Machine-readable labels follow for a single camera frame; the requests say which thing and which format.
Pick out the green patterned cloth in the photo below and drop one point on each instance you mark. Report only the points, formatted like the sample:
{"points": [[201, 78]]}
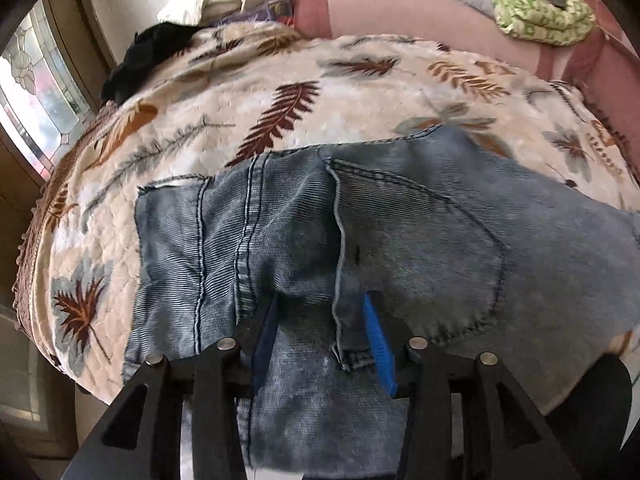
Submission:
{"points": [[535, 20]]}

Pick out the cream leaf-print blanket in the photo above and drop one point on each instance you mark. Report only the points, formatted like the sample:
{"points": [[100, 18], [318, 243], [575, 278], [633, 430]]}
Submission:
{"points": [[350, 105]]}

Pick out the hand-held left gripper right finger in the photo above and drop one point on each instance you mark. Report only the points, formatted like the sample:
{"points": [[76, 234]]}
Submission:
{"points": [[378, 345]]}

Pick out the black cloth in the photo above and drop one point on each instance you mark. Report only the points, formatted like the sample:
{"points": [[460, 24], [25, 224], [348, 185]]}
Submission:
{"points": [[150, 52]]}

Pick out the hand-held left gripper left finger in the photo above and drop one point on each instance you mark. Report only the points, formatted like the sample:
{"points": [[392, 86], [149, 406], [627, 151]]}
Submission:
{"points": [[264, 345]]}

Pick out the stained glass window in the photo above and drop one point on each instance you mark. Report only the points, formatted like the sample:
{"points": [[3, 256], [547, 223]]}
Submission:
{"points": [[45, 90]]}

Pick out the blue denim pants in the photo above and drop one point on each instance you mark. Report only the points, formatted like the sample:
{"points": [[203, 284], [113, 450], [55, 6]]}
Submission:
{"points": [[425, 220]]}

